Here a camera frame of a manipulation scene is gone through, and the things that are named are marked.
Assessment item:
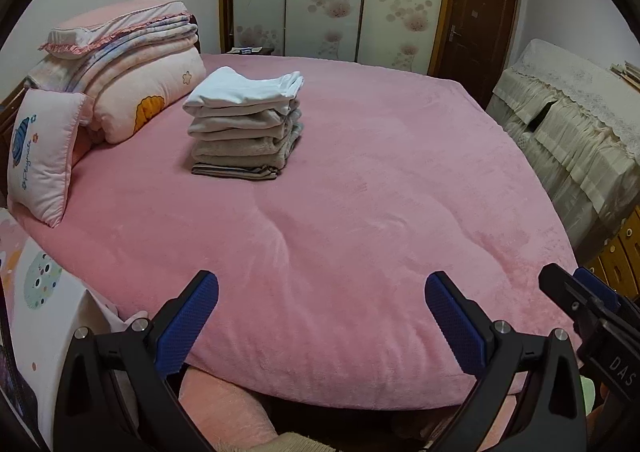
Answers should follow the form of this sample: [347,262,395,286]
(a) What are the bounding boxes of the white printed t-shirt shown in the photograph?
[182,67,305,117]

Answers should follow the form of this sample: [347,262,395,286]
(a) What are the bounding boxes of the wooden drawer cabinet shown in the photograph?
[582,205,640,301]

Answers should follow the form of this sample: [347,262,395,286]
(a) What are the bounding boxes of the pink embroidered pillow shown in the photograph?
[6,90,91,227]

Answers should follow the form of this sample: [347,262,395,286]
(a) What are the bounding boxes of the beige lace-covered furniture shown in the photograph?
[487,38,639,252]

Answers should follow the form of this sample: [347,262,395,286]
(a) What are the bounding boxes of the folded pink quilts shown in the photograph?
[25,0,206,145]

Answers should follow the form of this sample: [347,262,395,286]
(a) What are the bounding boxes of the dark wooden door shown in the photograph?
[428,0,518,108]

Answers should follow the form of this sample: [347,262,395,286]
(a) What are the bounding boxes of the stack of folded clothes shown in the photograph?
[186,99,304,181]

